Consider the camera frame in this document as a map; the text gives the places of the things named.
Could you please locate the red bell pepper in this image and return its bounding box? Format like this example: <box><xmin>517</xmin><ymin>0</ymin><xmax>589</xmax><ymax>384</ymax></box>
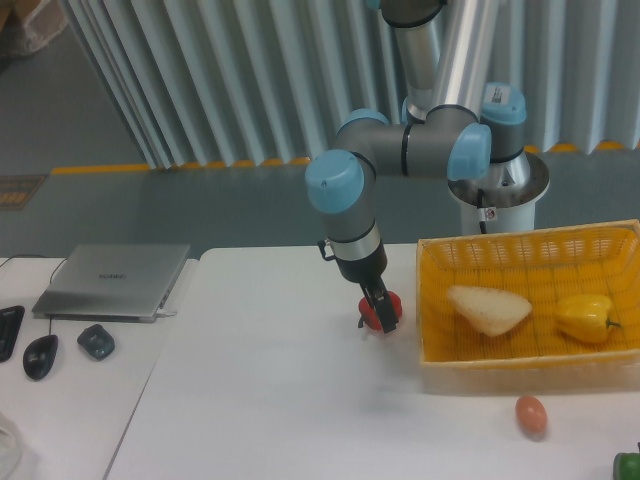
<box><xmin>357</xmin><ymin>291</ymin><xmax>403</xmax><ymax>331</ymax></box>

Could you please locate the green object at edge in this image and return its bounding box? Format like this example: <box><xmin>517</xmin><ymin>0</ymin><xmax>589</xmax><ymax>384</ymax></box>
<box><xmin>612</xmin><ymin>452</ymin><xmax>640</xmax><ymax>480</ymax></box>

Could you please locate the dark grey small device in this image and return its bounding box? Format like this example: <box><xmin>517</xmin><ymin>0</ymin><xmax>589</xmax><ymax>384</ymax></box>
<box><xmin>77</xmin><ymin>324</ymin><xmax>115</xmax><ymax>361</ymax></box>

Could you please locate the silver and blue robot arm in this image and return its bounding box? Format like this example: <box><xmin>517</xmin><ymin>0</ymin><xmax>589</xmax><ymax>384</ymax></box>
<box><xmin>305</xmin><ymin>1</ymin><xmax>500</xmax><ymax>333</ymax></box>

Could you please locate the yellow woven basket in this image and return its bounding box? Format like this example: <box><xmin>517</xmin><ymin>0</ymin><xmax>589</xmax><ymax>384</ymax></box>
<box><xmin>416</xmin><ymin>220</ymin><xmax>639</xmax><ymax>370</ymax></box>

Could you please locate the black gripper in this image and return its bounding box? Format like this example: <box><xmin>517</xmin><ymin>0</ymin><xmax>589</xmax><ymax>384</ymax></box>
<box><xmin>336</xmin><ymin>242</ymin><xmax>399</xmax><ymax>333</ymax></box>

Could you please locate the white folding screen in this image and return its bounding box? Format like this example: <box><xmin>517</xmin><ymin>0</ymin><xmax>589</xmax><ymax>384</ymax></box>
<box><xmin>63</xmin><ymin>1</ymin><xmax>639</xmax><ymax>169</ymax></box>

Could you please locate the brown cardboard box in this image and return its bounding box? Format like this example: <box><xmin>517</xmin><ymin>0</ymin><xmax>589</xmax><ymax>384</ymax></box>
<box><xmin>1</xmin><ymin>0</ymin><xmax>68</xmax><ymax>58</ymax></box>

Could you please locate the silver laptop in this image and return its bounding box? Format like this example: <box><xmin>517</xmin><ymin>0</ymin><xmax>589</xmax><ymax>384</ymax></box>
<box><xmin>32</xmin><ymin>244</ymin><xmax>190</xmax><ymax>323</ymax></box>

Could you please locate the yellow bell pepper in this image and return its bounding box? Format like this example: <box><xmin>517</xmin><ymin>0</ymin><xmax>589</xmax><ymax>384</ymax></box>
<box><xmin>554</xmin><ymin>294</ymin><xmax>622</xmax><ymax>344</ymax></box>

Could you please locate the slice of white bread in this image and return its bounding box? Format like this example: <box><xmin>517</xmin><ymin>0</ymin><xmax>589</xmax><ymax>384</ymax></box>
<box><xmin>446</xmin><ymin>285</ymin><xmax>533</xmax><ymax>337</ymax></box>

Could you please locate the brown egg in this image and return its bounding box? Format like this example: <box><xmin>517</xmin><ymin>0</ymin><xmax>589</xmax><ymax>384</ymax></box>
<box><xmin>515</xmin><ymin>396</ymin><xmax>548</xmax><ymax>435</ymax></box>

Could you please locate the black computer mouse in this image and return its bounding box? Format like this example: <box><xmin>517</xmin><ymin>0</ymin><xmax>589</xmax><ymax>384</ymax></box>
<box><xmin>22</xmin><ymin>334</ymin><xmax>59</xmax><ymax>381</ymax></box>

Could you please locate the black mouse cable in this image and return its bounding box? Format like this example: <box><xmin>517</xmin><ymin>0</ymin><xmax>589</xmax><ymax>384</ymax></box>
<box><xmin>0</xmin><ymin>253</ymin><xmax>68</xmax><ymax>337</ymax></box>

